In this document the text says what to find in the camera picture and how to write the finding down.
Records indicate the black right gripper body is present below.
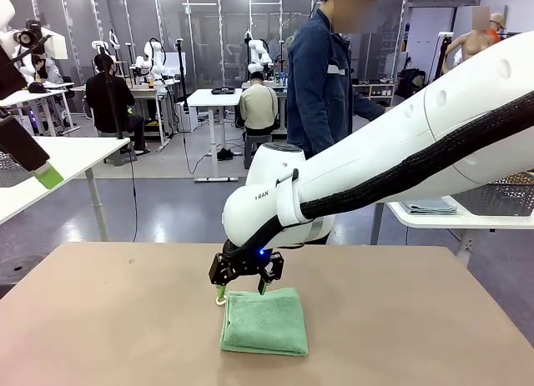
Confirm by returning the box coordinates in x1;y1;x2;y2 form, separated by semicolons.
224;248;273;281

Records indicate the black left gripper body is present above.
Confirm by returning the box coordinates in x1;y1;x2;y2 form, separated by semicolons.
0;43;28;100

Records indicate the green terry towel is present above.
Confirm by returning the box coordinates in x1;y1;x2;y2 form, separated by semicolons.
214;288;309;357

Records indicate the blue-grey towel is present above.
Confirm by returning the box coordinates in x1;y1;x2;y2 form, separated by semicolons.
401;197;459;216

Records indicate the long white desk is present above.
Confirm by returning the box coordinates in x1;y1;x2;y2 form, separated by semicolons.
0;82;83;138

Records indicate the seated person in grey hoodie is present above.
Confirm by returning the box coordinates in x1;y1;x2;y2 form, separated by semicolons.
31;54;64;85

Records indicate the white height-adjustable table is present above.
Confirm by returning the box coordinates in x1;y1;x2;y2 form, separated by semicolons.
369;200;534;267
0;135;131;242

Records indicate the seated person in black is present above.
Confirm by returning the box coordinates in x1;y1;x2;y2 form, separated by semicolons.
85;54;147;154

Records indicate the black round floor plate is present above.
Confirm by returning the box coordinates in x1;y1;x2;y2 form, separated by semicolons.
0;254;43;285

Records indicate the grey plastic stool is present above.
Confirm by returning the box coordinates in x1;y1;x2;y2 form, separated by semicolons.
244;133;273;169

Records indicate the grey metal workbench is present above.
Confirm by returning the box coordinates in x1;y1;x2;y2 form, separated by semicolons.
124;79;179;152

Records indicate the white computer tower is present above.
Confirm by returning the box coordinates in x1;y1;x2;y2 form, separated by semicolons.
177;100;200;133

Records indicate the seated person in beige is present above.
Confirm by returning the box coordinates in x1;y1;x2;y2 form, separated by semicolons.
238;71;280;138

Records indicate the small white desk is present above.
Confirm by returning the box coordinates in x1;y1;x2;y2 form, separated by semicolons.
186;88;247;183

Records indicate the black pole stand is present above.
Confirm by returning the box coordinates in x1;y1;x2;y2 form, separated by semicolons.
175;38;189;114

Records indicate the person in denim jacket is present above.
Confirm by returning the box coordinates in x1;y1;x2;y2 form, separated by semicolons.
286;0;395;160

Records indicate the wooden shoe shelf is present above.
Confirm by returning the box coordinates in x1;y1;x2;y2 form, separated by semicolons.
358;82;395;108

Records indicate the black bag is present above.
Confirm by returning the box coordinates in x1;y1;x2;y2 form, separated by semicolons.
398;68;431;99

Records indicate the black stand with white head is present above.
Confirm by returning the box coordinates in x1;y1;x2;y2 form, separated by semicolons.
433;31;455;77

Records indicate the bare mannequin with dark trousers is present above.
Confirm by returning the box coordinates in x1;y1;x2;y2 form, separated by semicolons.
444;6;496;73

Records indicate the mannequin in orange shirt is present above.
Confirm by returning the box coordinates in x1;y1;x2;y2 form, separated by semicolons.
486;13;508;43

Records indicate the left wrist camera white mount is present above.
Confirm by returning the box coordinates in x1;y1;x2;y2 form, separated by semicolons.
0;18;68;63

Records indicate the thin black hanging cable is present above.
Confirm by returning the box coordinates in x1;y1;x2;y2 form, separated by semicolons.
129;150;139;243

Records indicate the black floor cable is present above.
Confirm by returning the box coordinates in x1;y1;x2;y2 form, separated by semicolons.
181;110;212;177

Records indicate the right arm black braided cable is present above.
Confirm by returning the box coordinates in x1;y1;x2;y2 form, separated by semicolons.
223;89;534;262

